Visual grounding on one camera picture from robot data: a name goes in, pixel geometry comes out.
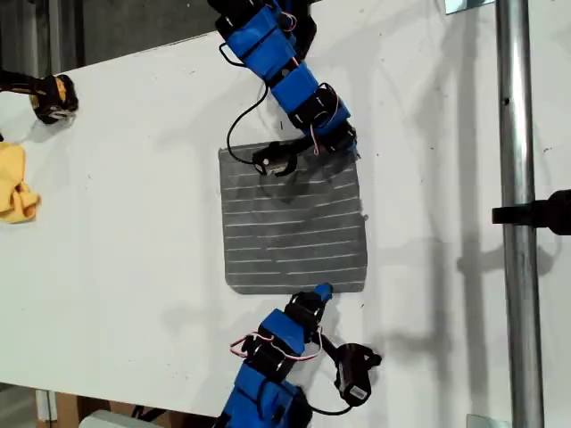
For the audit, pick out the grey striped towel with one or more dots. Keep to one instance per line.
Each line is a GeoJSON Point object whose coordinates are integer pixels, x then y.
{"type": "Point", "coordinates": [290, 232]}

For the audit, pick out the black clamp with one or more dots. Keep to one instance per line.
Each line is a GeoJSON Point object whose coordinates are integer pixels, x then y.
{"type": "Point", "coordinates": [544, 214]}

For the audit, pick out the white container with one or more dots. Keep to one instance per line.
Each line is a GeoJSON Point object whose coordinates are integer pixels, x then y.
{"type": "Point", "coordinates": [105, 420]}

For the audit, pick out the yellow cloth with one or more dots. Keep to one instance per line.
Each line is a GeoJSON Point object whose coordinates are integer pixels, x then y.
{"type": "Point", "coordinates": [13, 187]}

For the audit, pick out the gripper's black camera stalk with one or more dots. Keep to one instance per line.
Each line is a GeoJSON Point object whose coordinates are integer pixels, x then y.
{"type": "Point", "coordinates": [305, 145]}
{"type": "Point", "coordinates": [330, 348]}

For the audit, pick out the gripper's black camera box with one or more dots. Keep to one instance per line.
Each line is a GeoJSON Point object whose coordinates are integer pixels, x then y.
{"type": "Point", "coordinates": [274, 158]}
{"type": "Point", "coordinates": [354, 376]}

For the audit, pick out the steel post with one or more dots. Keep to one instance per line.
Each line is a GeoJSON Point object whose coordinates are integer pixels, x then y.
{"type": "Point", "coordinates": [517, 290]}

